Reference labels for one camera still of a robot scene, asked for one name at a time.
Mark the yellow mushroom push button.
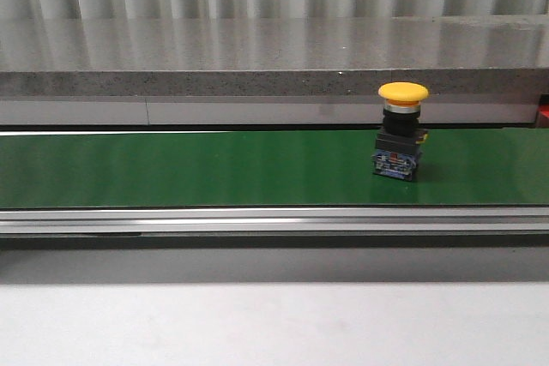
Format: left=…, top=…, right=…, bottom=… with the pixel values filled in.
left=371, top=81, right=429, bottom=182

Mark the aluminium conveyor frame rail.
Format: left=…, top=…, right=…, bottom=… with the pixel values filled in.
left=1, top=206, right=548, bottom=236

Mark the red plastic tray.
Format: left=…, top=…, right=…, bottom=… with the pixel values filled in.
left=535, top=94, right=549, bottom=129

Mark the grey speckled stone counter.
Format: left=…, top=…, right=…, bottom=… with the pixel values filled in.
left=1, top=15, right=548, bottom=127

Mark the green conveyor belt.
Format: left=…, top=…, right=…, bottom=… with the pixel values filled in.
left=1, top=129, right=548, bottom=209

